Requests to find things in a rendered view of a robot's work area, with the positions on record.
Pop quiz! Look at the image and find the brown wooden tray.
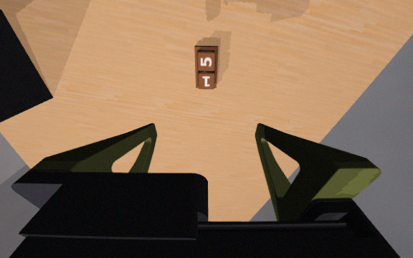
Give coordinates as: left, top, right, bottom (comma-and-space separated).
194, 46, 219, 88

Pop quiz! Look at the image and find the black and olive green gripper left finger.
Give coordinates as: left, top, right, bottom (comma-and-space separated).
30, 123, 157, 173

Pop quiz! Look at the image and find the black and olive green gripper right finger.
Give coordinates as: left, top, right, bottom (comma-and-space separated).
255, 123, 381, 221

